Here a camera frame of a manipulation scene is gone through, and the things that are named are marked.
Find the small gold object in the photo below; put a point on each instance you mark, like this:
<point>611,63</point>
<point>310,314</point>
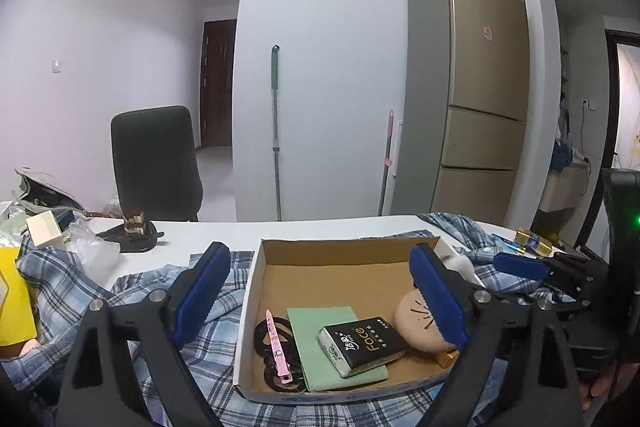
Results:
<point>445,358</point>

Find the pink hair clip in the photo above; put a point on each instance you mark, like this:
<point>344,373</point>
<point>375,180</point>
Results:
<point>276,342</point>

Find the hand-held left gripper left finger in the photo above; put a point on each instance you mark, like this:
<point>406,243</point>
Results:
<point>200,297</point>

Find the round beige powder puff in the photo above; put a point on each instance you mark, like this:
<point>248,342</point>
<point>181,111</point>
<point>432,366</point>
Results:
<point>412,322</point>

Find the dark wooden door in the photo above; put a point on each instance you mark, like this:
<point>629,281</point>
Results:
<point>217,82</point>

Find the blue plaid shirt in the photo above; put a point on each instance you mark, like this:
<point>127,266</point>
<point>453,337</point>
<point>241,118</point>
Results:
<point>215,357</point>

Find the light green cloth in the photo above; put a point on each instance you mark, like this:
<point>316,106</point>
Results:
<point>310,347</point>

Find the black door frame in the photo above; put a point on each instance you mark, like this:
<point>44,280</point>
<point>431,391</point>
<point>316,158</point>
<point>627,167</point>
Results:
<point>602,132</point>

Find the blue hanging cloth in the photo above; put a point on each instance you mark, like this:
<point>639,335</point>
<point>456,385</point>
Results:
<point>562,157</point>

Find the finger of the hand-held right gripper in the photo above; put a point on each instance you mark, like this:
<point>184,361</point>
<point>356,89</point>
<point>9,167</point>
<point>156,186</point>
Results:
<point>520,265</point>

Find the cardboard box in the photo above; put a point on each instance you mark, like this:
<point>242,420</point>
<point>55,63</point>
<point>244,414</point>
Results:
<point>340,277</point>

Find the gold refrigerator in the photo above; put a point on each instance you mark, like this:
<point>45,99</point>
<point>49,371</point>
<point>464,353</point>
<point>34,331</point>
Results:
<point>475,82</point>

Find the yellow and blue cigarette pack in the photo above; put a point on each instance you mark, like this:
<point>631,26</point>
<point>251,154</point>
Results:
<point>532,241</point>

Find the black office chair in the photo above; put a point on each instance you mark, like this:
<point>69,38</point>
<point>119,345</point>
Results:
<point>150,157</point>

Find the grey and black bag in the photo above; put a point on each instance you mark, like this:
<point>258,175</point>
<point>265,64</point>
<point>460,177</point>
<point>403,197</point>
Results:
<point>42,194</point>

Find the white wall outlet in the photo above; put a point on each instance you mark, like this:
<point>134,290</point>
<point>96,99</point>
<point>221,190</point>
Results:
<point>591,104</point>

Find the person's right hand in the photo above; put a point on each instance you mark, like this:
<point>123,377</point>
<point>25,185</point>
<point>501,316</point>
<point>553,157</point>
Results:
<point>598,388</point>

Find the black tissue pack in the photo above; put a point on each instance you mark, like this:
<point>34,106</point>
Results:
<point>365,342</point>

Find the yellow packet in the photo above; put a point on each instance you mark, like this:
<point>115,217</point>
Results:
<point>15,302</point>

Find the clear plastic bag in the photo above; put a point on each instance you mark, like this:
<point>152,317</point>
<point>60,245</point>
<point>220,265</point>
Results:
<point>95,252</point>

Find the small blue item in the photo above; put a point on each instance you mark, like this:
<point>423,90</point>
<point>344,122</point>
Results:
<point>65,219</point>

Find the pale green packets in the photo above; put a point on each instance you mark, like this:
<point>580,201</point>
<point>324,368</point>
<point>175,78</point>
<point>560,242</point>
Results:
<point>10,229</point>

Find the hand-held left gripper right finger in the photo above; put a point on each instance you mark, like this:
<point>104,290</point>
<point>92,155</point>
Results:
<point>440,302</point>

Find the pink fridge sticker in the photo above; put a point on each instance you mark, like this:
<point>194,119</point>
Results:
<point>488,33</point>

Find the beige wall cabinet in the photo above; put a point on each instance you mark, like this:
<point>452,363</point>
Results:
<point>560,192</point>

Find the small white box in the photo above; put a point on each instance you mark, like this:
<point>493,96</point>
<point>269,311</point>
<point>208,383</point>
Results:
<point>44,229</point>

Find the small brown box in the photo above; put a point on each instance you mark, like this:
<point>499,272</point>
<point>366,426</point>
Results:
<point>134,222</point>

